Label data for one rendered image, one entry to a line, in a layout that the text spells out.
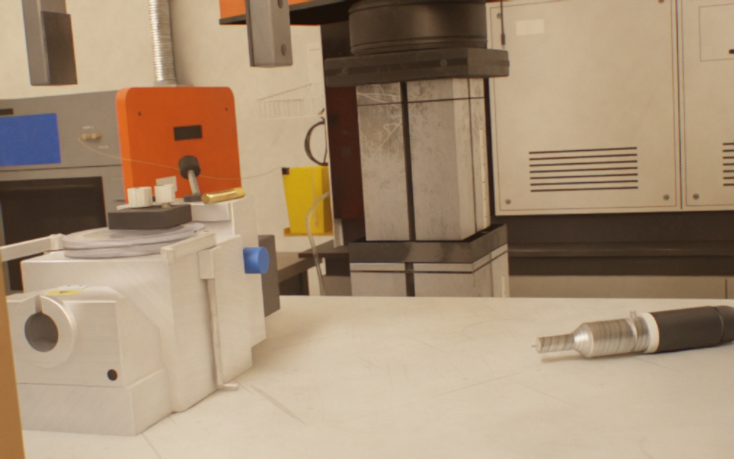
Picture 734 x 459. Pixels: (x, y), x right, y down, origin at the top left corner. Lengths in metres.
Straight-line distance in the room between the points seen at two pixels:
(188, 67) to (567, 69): 1.97
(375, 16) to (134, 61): 2.90
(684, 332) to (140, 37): 3.36
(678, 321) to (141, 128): 1.34
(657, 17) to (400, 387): 1.59
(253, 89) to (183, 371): 3.07
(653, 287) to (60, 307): 1.64
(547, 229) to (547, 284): 0.15
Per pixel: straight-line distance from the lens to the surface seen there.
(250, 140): 3.61
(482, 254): 1.03
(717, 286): 2.05
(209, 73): 3.69
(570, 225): 2.15
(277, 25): 0.49
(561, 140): 2.10
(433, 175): 1.01
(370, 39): 1.01
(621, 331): 0.61
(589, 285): 2.06
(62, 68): 0.56
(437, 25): 1.00
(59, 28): 0.56
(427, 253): 1.00
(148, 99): 1.85
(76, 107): 1.86
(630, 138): 2.09
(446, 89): 1.00
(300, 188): 2.31
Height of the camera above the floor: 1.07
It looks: 7 degrees down
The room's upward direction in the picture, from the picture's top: 4 degrees counter-clockwise
